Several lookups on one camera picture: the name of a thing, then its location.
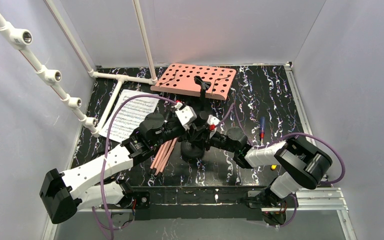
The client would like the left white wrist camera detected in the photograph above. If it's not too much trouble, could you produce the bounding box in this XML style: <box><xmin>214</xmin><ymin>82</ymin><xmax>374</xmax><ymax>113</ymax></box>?
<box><xmin>174</xmin><ymin>101</ymin><xmax>197</xmax><ymax>131</ymax></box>

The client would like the white PVC pipe frame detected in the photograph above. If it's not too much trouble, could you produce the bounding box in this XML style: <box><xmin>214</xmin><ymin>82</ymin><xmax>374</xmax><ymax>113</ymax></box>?
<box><xmin>0</xmin><ymin>0</ymin><xmax>157</xmax><ymax>139</ymax></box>

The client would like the blue red screwdriver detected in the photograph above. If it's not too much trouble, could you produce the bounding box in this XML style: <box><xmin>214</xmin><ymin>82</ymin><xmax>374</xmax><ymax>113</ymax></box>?
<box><xmin>259</xmin><ymin>116</ymin><xmax>266</xmax><ymax>145</ymax></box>

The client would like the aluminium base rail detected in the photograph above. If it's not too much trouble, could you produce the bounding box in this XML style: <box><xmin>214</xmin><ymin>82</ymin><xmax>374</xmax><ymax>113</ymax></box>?
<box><xmin>41</xmin><ymin>187</ymin><xmax>359</xmax><ymax>240</ymax></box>

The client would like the pink music stand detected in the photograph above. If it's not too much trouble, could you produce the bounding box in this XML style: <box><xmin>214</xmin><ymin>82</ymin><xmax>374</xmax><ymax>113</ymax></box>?
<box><xmin>147</xmin><ymin>62</ymin><xmax>238</xmax><ymax>178</ymax></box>

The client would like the sheet music page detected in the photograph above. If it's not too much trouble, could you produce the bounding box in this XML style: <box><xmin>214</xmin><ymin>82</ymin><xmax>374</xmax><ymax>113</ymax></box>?
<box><xmin>99</xmin><ymin>89</ymin><xmax>159</xmax><ymax>143</ymax></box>

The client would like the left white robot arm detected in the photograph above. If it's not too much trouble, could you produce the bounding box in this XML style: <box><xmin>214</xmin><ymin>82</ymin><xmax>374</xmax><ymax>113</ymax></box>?
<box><xmin>39</xmin><ymin>107</ymin><xmax>199</xmax><ymax>224</ymax></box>

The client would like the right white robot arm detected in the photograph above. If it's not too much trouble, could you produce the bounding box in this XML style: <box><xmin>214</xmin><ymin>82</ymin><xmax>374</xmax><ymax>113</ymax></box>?
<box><xmin>190</xmin><ymin>127</ymin><xmax>333</xmax><ymax>205</ymax></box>

